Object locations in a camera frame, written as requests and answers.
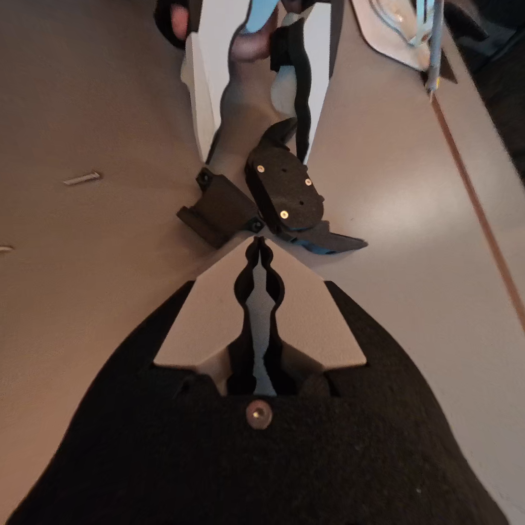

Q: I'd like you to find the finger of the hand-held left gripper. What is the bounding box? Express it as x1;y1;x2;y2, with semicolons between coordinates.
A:
287;221;368;256

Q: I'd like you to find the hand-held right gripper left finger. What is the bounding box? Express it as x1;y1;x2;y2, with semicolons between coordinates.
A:
154;237;261;396

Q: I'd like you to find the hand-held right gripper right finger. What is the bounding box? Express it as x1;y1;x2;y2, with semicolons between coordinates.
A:
261;237;368;396

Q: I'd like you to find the black plastic bracket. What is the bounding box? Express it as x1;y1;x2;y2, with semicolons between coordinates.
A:
176;167;265;249

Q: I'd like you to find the grey desk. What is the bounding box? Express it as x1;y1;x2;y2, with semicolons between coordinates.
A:
0;0;525;525

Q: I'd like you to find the person's left hand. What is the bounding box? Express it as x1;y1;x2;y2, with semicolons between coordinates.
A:
170;5;272;63

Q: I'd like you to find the small metal screw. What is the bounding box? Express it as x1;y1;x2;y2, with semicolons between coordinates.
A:
63;171;102;186

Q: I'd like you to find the pale flat plate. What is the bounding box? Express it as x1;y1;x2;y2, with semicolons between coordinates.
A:
352;0;432;71

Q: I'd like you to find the blue grey rod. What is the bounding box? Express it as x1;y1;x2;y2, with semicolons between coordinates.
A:
424;0;447;94

